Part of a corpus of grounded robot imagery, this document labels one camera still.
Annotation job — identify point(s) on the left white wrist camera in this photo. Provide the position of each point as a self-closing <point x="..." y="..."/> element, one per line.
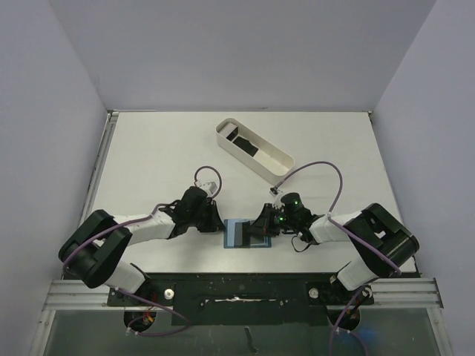
<point x="210" y="187"/>

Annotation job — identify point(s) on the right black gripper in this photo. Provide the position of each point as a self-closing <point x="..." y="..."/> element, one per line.
<point x="268" y="217"/>

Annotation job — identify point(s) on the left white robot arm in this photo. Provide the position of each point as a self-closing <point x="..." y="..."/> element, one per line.
<point x="94" y="251"/>

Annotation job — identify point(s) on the black card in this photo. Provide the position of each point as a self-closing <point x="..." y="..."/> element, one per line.
<point x="243" y="238"/>
<point x="245" y="145"/>

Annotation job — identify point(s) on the white oblong tray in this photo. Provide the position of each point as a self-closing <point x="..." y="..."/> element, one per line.
<point x="262" y="157"/>

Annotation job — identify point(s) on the black card in tray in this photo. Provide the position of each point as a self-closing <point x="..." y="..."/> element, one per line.
<point x="245" y="145"/>

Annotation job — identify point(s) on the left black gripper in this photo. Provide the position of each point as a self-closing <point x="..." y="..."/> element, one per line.
<point x="214" y="223"/>

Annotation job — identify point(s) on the blue leather card holder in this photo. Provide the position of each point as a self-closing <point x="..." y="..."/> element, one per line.
<point x="229" y="233"/>

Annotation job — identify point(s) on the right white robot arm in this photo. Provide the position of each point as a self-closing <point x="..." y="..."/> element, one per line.
<point x="382" y="242"/>

